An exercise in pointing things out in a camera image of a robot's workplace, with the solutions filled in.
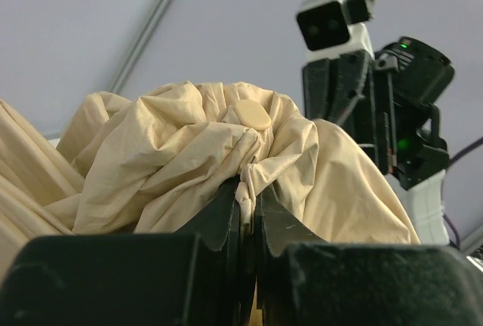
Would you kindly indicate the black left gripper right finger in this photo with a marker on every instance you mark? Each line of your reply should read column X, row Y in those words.
column 303, row 280

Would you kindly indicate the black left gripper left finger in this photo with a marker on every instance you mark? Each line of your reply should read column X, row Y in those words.
column 187, row 277

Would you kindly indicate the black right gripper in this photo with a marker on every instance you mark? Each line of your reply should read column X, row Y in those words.
column 355, row 92

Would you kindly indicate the beige and black folding umbrella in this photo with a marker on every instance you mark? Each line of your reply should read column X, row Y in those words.
column 151, row 164

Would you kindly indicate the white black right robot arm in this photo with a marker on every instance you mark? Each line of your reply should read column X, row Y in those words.
column 422, row 157

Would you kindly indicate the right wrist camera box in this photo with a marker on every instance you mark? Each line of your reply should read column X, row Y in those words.
column 331, row 28

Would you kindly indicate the aluminium frame post left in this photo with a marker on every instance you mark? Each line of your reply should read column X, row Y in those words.
column 138, row 45

